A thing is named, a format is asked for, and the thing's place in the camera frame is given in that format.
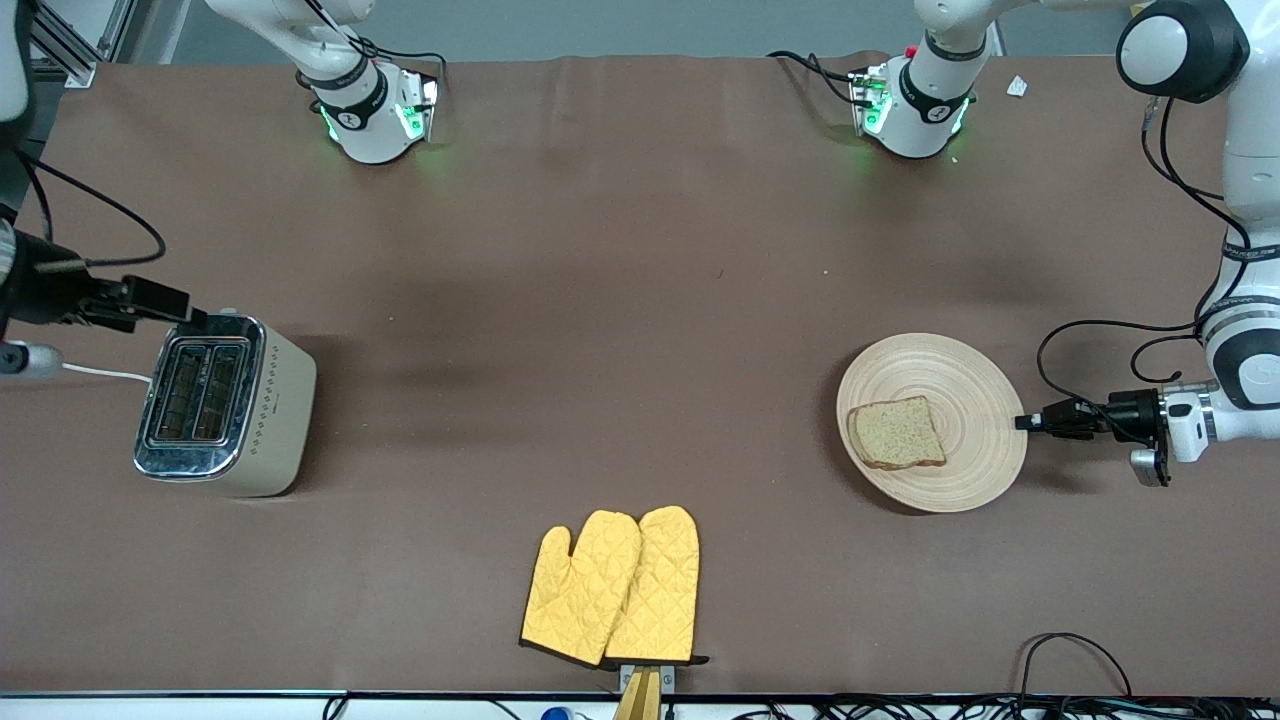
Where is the round wooden plate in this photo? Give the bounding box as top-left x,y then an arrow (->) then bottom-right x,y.
836,332 -> 1028,515

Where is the brown bread slice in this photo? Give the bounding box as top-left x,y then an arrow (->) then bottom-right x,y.
847,396 -> 948,472

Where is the beige chrome two-slot toaster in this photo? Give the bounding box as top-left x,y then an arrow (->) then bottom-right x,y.
133,308 -> 318,499

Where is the yellow quilted oven mitt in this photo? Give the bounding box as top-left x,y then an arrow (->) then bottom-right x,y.
604,505 -> 710,667
519,510 -> 644,669

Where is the brown table cover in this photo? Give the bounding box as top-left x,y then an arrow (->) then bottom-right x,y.
0,52 -> 1280,698

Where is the black looped cable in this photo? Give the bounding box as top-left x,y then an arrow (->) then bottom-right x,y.
1017,631 -> 1134,703

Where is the aluminium frame profile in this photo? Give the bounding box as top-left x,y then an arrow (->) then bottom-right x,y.
28,0 -> 138,90

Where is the black cable tangle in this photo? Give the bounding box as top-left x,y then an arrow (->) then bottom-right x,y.
735,694 -> 1280,720

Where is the metal base connector bracket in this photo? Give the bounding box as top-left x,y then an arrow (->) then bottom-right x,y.
398,72 -> 442,143
849,67 -> 891,138

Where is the black right base cable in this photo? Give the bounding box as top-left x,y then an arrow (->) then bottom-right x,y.
345,35 -> 449,83

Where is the black base cable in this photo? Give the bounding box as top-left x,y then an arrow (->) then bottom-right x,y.
767,49 -> 863,107
345,35 -> 449,83

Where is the black left base cable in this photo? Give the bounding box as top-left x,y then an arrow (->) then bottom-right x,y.
767,49 -> 863,107

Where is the wooden clamp with metal bracket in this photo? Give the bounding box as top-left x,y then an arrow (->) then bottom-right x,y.
613,662 -> 677,720

